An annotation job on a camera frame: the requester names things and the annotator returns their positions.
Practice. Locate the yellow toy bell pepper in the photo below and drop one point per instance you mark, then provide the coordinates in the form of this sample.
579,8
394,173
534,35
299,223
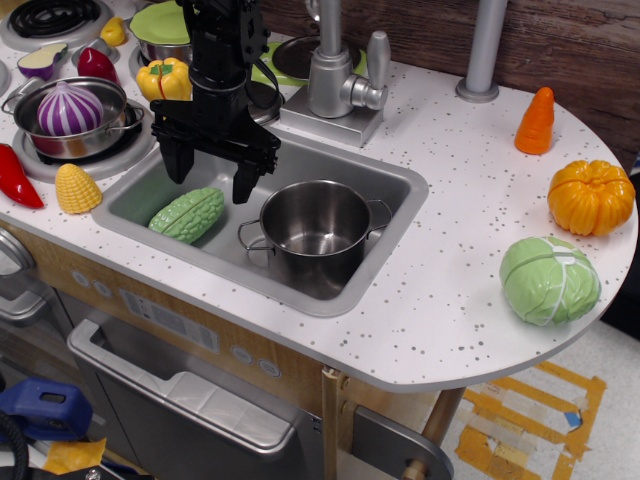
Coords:
166,79

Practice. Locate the purple toy eggplant half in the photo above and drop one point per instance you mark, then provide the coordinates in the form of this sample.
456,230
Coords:
41,63

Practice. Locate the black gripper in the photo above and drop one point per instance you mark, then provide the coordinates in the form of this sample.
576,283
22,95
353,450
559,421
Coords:
218,122

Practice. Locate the steel pot in sink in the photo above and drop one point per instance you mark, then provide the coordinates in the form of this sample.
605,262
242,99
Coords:
314,234

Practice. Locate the purple toy onion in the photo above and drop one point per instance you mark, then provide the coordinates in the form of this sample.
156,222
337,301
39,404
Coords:
69,110

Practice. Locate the green toy cabbage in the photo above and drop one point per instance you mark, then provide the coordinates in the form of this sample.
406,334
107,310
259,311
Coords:
548,281

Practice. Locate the grey dishwasher door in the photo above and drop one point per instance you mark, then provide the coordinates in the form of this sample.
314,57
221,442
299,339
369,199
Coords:
186,419

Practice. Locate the silver toy faucet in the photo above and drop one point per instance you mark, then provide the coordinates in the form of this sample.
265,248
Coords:
337,103

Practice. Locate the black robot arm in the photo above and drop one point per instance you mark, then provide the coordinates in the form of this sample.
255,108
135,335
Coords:
227,40

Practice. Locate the orange toy carrot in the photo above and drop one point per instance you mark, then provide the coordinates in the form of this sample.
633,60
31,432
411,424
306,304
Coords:
535,132

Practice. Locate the yellow toy lemon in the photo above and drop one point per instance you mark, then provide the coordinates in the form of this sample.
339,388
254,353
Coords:
113,32

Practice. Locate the steel pan on stove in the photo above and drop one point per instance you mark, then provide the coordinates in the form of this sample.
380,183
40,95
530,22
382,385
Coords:
120,117

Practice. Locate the blue clamp tool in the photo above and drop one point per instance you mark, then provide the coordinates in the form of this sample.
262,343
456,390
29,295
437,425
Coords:
48,410

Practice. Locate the grey support pole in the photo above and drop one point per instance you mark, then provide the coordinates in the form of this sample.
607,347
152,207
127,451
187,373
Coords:
478,86

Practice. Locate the yellow toy corn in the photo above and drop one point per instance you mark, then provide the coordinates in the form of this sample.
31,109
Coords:
76,190

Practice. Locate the steel bowl green lid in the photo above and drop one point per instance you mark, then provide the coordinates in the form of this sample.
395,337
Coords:
161,32

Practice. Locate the black stove burner coil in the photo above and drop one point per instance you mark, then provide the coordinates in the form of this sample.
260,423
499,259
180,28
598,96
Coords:
42,18

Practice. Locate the green toy squash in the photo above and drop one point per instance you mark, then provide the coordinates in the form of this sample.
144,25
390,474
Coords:
189,216

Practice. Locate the orange toy pumpkin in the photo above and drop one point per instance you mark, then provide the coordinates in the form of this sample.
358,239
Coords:
591,198

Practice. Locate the grey oven handle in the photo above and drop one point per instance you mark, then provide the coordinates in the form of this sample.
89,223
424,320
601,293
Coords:
23,301

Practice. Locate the green plate black center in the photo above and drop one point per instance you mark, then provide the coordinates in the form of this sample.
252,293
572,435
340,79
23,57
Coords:
290,61

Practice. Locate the red toy chili pepper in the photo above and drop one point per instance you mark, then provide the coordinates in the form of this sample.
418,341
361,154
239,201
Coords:
14,182

